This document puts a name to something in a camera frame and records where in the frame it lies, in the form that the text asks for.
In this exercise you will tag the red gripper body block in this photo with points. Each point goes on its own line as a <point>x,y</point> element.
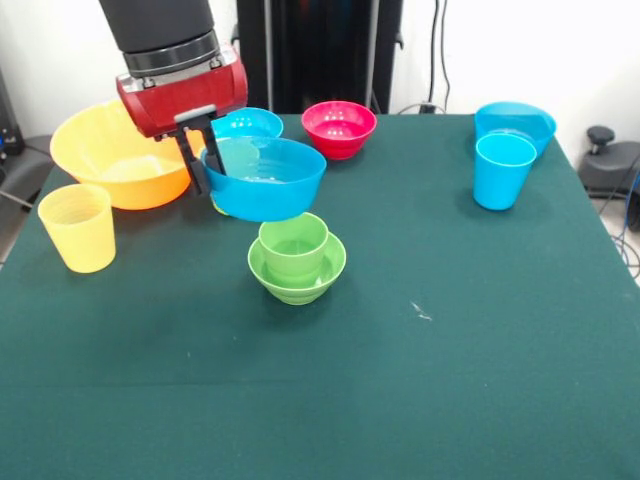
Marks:
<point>185,100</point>

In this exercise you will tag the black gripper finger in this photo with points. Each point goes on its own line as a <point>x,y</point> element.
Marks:
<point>195,165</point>
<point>214,150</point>

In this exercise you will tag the blue plastic bowl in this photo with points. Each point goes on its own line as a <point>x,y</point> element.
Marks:
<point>270,195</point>
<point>515,117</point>

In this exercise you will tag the green plastic bowl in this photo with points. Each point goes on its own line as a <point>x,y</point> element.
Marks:
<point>300,292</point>

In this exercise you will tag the cyan plastic bowl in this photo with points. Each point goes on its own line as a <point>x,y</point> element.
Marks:
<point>250,122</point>

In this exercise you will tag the light green plastic cup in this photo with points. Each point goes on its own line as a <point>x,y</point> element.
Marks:
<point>221,209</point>

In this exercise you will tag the large orange plastic bowl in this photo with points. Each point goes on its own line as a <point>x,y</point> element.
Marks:
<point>90,150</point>

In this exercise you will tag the pink plastic bowl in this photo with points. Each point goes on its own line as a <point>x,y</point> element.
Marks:
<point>340,135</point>

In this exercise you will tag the yellow plastic cup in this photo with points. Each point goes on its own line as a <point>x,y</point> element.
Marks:
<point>75,235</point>

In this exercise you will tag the grey floor stand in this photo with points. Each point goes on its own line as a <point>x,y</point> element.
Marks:
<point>25,170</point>

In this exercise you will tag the black equipment box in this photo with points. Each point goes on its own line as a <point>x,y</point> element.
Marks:
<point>7,125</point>

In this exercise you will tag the dark green tablecloth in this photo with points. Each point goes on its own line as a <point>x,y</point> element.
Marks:
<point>320,390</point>

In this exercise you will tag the blue plastic cup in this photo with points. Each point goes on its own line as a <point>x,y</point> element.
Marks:
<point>500,180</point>

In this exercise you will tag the black knobbed floor stand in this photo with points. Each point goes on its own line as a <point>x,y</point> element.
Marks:
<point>605,165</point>

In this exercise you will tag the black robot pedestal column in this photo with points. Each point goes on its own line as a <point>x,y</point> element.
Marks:
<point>310,50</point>

